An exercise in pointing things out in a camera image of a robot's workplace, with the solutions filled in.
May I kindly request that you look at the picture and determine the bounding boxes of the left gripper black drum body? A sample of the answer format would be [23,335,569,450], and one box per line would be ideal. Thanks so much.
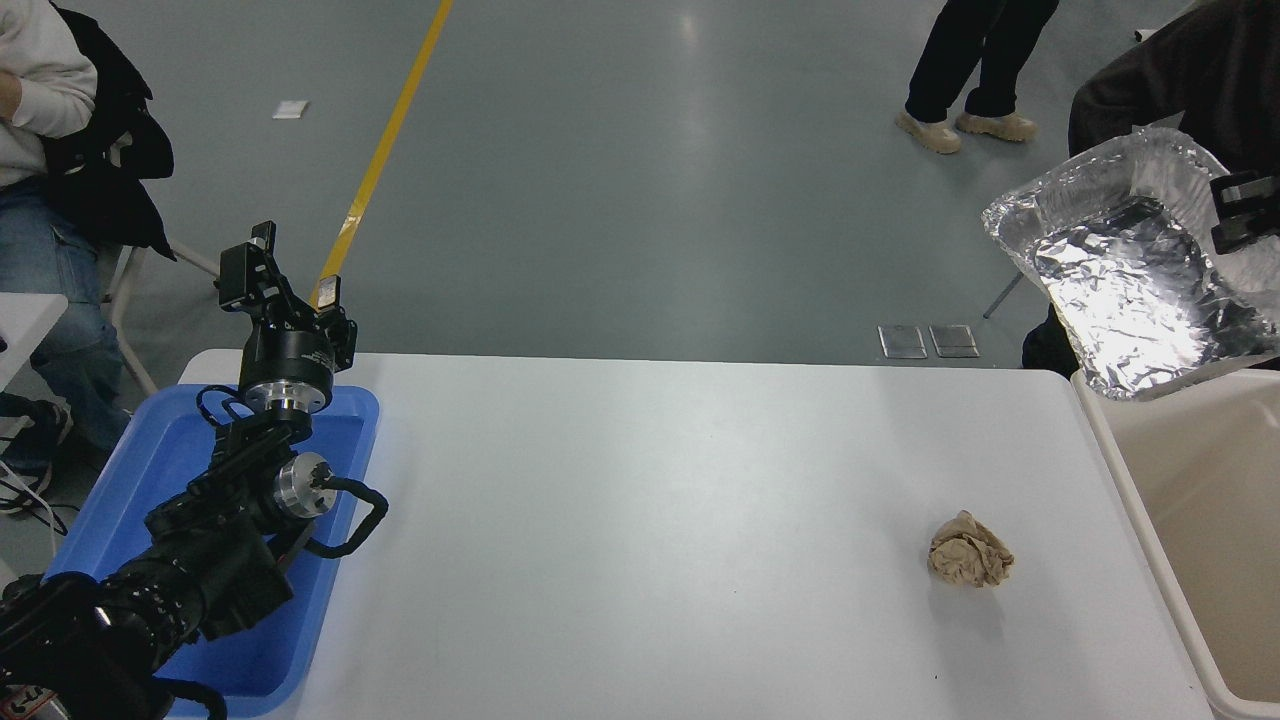
[239,318,343,391]

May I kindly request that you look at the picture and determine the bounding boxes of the crinkled silver foil tray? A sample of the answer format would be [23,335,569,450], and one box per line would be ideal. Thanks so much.
[982,127,1280,402]

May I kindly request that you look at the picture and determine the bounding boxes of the metal floor plate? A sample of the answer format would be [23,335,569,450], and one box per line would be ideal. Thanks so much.
[877,324,929,360]
[929,323,981,359]

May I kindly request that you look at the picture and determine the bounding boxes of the seated person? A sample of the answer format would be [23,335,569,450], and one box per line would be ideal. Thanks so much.
[0,0,136,516]
[1020,0,1280,377]

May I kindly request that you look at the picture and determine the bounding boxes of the blue plastic tray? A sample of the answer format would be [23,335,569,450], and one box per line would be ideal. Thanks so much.
[45,384,381,719]

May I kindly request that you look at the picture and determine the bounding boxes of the black jacket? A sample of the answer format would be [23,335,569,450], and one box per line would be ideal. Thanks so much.
[40,5,177,262]

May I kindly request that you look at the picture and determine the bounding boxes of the small white side table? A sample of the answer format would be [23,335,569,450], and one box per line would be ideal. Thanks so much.
[0,293,69,391]

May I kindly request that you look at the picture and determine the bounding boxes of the grey chair leg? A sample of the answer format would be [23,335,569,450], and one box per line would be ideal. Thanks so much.
[983,270,1027,321]

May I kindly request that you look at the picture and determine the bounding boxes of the large pale plastic bin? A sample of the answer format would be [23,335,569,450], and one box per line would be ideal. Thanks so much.
[1072,352,1280,720]

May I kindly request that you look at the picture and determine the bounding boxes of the standing person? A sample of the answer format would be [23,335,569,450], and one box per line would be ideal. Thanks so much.
[894,0,1061,155]

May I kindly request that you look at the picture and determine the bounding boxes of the crumpled tan paper ball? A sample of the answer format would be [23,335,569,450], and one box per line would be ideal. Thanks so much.
[928,510,1015,588]

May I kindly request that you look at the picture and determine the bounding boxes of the white metal chair frame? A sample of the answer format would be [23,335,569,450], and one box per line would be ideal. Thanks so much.
[98,128,226,397]

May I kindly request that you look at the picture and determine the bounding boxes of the thin floor cables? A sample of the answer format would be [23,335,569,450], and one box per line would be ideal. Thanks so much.
[0,458,73,539]

